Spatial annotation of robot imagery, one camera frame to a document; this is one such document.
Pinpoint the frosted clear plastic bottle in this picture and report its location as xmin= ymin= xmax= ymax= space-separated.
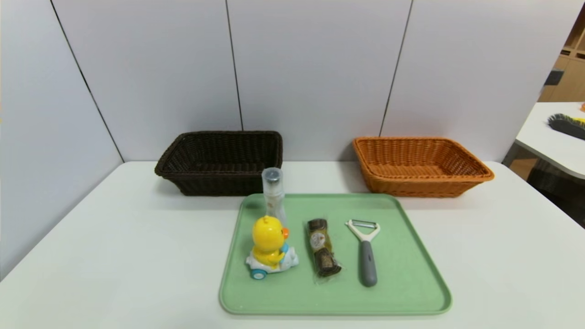
xmin=261 ymin=167 xmax=287 ymax=227

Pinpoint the yellow duck toy car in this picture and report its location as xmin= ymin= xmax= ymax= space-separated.
xmin=245 ymin=216 xmax=299 ymax=280

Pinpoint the chocolate candy pack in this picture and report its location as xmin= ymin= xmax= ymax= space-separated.
xmin=306 ymin=218 xmax=342 ymax=285

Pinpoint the dark brown wicker basket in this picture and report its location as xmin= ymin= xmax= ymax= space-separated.
xmin=154 ymin=131 xmax=283 ymax=196

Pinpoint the orange wicker basket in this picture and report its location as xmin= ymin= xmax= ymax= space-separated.
xmin=352 ymin=137 xmax=495 ymax=198

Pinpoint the green plastic tray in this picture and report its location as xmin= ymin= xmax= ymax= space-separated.
xmin=219 ymin=193 xmax=453 ymax=316

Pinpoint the white side table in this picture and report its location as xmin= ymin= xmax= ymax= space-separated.
xmin=503 ymin=101 xmax=585 ymax=180

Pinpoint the black bristle brush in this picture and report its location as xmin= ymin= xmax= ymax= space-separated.
xmin=547 ymin=113 xmax=585 ymax=140

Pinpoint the wooden shelf unit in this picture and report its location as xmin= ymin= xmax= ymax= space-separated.
xmin=538 ymin=5 xmax=585 ymax=103

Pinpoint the white peeler grey handle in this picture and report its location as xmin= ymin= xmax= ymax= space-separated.
xmin=346 ymin=219 xmax=381 ymax=287

